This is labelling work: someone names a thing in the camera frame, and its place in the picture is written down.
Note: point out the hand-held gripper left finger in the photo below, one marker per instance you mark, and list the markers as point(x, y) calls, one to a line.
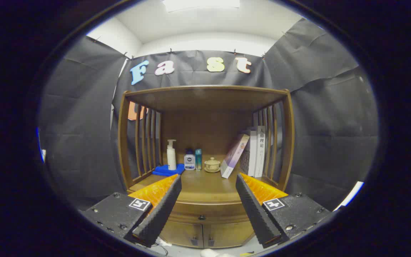
point(161, 210)

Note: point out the black backdrop cloth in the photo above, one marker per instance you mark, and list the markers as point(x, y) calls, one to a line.
point(316, 107)

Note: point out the white pump bottle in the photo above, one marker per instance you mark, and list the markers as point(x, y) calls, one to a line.
point(171, 157)

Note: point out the white bottle with blue cap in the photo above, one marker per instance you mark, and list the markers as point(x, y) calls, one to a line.
point(189, 162)

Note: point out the beige lidded teacup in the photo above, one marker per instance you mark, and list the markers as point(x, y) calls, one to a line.
point(212, 165)

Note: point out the white book with black print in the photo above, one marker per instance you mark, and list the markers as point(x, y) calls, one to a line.
point(260, 153)

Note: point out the purple and white book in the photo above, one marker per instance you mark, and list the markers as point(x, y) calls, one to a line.
point(234, 157)

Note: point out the brown wooden cabinet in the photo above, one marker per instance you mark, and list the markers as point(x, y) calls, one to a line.
point(205, 100)

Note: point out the wooden countertop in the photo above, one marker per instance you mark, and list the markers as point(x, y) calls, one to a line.
point(205, 185)

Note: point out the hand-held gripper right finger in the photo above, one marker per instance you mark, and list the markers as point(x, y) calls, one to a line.
point(253, 210)

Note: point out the blue folded cloth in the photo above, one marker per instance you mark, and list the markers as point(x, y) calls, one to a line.
point(162, 170)

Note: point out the small yellow floor object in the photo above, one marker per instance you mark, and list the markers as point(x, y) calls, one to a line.
point(246, 253)

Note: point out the wooden cabinet door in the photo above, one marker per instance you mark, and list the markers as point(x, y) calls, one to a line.
point(184, 232)
point(227, 233)

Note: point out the grey book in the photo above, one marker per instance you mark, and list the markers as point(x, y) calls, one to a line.
point(250, 157)

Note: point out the small teal bottle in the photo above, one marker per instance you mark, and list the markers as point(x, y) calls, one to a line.
point(198, 160)

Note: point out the wooden drawer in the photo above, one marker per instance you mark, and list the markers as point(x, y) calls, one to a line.
point(216, 213)

